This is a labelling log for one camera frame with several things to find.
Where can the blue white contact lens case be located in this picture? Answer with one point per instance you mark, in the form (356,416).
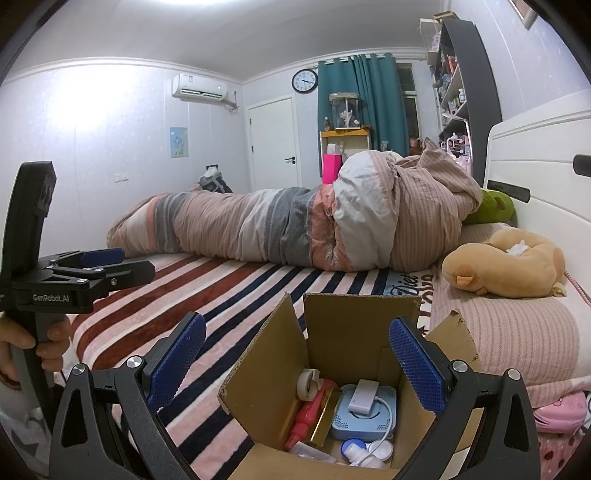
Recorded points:
(353,450)

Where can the tan plush toy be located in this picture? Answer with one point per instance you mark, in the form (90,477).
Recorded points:
(498,272)

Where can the light blue wall poster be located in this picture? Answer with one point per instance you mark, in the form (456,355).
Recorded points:
(178,142)

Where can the white air conditioner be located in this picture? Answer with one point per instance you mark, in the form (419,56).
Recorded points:
(199,86)

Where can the red cosmetic tube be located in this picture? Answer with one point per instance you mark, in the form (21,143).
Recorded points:
(307,415)

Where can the brown teddy bear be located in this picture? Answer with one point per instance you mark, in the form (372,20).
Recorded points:
(414,147)

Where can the green plush toy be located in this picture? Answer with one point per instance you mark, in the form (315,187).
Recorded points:
(494,207)

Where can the white door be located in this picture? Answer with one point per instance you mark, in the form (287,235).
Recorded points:
(272,143)

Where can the brown cardboard box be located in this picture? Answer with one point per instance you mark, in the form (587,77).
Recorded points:
(351,332)

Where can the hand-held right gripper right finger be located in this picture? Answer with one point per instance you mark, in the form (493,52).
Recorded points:
(415,364)

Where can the light blue square device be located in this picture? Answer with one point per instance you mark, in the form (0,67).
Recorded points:
(364,422)

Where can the black grey suitcase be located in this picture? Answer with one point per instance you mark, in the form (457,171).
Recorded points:
(214,182)

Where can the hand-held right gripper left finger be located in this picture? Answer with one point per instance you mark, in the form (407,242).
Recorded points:
(178,360)

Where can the pink grey striped duvet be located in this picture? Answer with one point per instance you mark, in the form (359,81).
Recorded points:
(258,221)

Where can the person's left hand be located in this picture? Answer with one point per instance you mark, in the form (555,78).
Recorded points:
(11,339)

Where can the white bed headboard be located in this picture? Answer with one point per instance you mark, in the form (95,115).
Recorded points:
(540,157)

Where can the window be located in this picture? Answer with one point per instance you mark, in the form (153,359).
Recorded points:
(408,106)

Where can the small gold box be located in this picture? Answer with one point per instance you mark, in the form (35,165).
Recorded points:
(325,415)

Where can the striped printed blanket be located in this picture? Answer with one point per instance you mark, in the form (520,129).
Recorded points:
(217,290)

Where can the teal curtain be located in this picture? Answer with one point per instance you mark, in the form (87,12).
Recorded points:
(378,110)

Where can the pink ribbed pillow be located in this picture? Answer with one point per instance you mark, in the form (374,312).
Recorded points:
(521,337)

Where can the clear plastic packet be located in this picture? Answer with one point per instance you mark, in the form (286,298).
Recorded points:
(311,454)

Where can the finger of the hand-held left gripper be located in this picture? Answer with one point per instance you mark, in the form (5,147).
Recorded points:
(131,273)
(104,255)

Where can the glass display case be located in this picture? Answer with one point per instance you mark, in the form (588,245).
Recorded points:
(344,110)

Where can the tall dark bookshelf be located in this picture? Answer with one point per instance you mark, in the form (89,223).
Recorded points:
(482,78)

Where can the pink printed cloth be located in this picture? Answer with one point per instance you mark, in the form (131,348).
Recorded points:
(558,413)

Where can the yellow shelf unit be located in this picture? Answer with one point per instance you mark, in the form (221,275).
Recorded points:
(355,141)

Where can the round black wall clock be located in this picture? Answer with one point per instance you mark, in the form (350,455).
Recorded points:
(304,81)

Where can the white tape roll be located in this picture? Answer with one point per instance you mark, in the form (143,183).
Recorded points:
(307,385)

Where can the bright pink bag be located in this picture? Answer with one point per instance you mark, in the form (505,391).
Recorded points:
(332,168)

